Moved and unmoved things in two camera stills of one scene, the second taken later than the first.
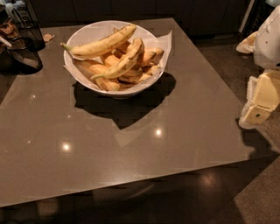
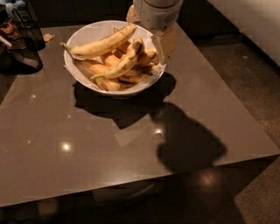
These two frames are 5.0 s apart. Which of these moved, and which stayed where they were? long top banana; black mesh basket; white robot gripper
Moved: white robot gripper
Stayed: long top banana; black mesh basket
